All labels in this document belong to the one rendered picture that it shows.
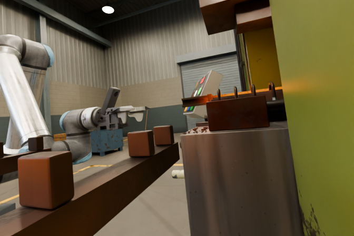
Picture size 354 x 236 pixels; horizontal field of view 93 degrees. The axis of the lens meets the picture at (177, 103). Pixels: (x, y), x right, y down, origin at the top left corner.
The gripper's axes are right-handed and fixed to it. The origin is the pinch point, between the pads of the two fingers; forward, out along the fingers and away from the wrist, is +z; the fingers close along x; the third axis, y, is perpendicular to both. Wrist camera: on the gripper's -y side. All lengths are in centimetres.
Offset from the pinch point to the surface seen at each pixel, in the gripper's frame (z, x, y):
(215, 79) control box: 25, -43, -14
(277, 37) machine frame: 40.4, 25.0, -6.8
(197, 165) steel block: 23.6, 21.7, 15.2
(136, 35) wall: -438, -806, -484
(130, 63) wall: -497, -806, -327
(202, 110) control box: 16.1, -39.2, 3.3
